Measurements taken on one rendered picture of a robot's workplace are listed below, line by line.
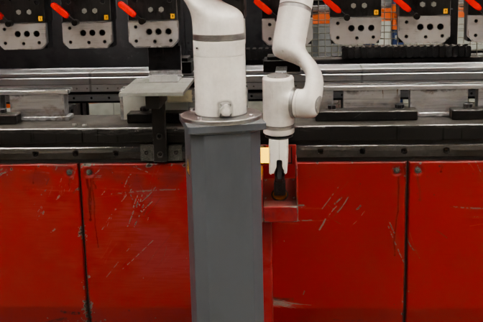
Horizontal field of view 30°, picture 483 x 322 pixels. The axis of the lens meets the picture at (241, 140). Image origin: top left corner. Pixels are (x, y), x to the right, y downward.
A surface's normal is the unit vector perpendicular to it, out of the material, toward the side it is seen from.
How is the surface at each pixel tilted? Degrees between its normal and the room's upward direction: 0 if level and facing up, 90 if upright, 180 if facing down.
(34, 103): 90
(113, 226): 90
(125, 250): 90
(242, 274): 90
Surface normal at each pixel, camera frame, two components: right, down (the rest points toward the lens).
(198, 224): -0.57, 0.19
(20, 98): -0.07, 0.22
